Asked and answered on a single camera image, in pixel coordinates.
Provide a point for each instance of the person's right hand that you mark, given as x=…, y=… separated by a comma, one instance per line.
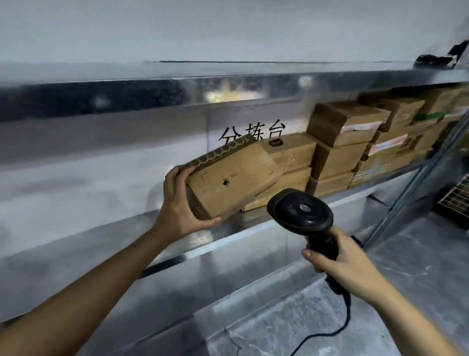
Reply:
x=351, y=267

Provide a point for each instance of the person's left hand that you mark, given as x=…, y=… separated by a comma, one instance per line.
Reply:
x=176, y=216

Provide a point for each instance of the honeycomb print cardboard box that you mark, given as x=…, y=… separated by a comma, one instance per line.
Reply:
x=231, y=176

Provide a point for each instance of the black barcode scanner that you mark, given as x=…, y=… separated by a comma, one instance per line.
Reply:
x=300, y=209

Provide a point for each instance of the stack of cardboard boxes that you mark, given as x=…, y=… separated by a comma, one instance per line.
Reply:
x=340, y=157

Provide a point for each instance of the person's left forearm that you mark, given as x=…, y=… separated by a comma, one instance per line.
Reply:
x=84, y=293

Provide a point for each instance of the person's right forearm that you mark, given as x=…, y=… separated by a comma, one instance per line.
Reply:
x=417, y=322

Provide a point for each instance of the metal shelving rack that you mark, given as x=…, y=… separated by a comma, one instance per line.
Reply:
x=146, y=95

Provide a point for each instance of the black object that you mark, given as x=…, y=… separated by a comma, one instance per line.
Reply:
x=436, y=58

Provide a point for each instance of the white paper sign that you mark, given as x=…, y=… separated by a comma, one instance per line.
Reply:
x=249, y=124

